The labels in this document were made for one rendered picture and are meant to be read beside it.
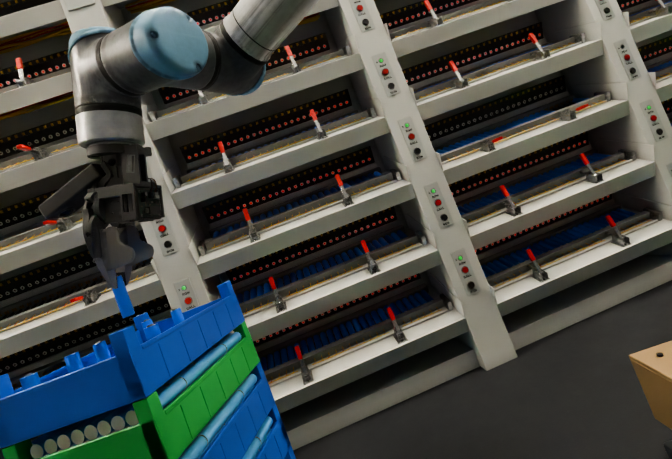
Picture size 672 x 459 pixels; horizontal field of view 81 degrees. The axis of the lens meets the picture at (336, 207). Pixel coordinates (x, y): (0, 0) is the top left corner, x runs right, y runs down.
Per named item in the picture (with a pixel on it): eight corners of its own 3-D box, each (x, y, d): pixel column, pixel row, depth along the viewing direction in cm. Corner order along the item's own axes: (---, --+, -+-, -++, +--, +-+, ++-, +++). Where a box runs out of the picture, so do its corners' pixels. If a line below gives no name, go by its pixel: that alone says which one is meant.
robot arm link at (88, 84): (89, 14, 54) (52, 37, 59) (99, 104, 54) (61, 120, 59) (151, 37, 62) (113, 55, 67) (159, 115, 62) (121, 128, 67)
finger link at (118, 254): (130, 288, 56) (127, 223, 57) (93, 292, 57) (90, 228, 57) (144, 285, 59) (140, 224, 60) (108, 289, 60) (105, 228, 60)
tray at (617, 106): (629, 114, 116) (627, 82, 114) (446, 185, 110) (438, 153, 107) (576, 112, 135) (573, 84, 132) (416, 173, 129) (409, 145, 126)
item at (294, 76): (364, 68, 111) (349, 17, 106) (152, 141, 104) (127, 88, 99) (347, 73, 130) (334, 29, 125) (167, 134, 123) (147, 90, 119)
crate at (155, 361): (147, 397, 44) (123, 329, 44) (-1, 449, 46) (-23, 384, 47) (245, 320, 73) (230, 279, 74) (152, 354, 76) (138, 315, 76)
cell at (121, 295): (130, 315, 59) (115, 275, 59) (119, 319, 59) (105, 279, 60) (137, 312, 61) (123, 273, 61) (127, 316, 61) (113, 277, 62)
